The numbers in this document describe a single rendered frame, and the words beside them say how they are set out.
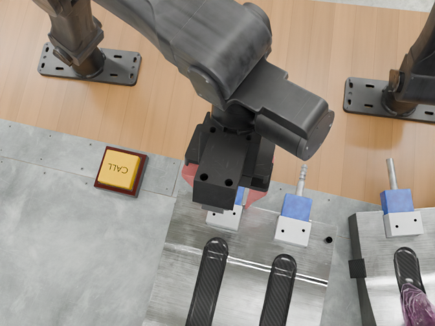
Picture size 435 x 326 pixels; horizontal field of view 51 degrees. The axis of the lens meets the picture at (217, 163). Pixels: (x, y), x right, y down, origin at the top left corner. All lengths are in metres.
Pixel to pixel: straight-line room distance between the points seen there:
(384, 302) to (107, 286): 0.46
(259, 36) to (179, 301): 0.45
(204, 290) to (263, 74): 0.39
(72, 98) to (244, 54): 0.58
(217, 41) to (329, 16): 0.59
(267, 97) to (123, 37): 0.58
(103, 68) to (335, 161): 0.48
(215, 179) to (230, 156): 0.04
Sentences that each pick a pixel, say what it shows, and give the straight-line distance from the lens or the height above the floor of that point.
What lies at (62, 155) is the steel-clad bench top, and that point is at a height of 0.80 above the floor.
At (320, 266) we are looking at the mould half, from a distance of 0.73.
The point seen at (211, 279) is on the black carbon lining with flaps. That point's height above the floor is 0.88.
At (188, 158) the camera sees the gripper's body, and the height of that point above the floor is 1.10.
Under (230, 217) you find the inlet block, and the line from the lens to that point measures 0.70.
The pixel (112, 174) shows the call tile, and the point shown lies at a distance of 0.82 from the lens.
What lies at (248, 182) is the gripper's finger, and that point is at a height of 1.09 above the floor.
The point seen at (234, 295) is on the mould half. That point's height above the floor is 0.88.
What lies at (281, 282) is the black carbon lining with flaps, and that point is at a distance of 0.73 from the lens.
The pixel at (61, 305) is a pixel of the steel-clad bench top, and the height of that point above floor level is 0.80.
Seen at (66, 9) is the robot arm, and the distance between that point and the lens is 0.60.
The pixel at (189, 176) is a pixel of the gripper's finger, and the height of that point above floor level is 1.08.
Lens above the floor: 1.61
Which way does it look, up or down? 75 degrees down
